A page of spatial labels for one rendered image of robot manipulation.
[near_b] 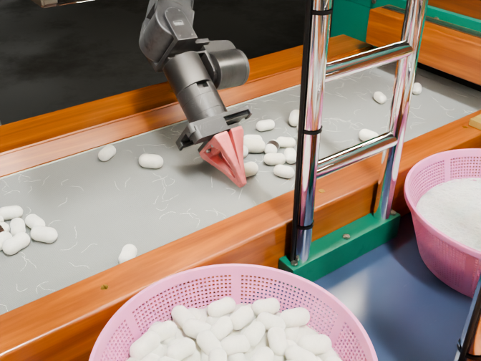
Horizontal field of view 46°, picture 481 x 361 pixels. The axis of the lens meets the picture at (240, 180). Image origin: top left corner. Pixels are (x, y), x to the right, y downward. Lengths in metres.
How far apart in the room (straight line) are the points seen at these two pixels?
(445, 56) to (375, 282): 0.50
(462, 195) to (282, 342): 0.39
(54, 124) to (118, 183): 0.19
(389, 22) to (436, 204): 0.47
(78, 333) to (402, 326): 0.37
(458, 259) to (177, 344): 0.35
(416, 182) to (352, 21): 0.58
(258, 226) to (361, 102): 0.46
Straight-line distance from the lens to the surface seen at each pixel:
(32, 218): 0.77
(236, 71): 0.86
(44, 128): 0.97
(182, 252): 0.67
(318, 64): 0.59
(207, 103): 0.79
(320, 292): 0.62
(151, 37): 0.85
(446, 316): 0.76
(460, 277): 0.77
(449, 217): 0.81
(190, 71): 0.81
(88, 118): 0.98
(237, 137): 0.78
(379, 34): 1.21
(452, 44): 1.10
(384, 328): 0.72
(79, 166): 0.90
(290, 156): 0.86
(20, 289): 0.70
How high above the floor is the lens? 1.19
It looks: 33 degrees down
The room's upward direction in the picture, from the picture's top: straight up
